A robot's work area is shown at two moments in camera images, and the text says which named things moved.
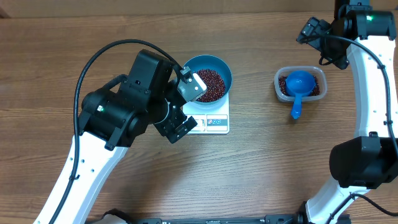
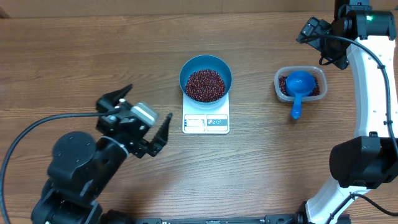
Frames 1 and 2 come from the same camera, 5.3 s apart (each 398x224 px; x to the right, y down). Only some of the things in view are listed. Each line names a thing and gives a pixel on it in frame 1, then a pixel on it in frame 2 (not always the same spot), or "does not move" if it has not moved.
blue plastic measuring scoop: [299, 83] does not move
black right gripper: [341, 61] does not move
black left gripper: [179, 118] -> [147, 147]
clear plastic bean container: [318, 93] does not move
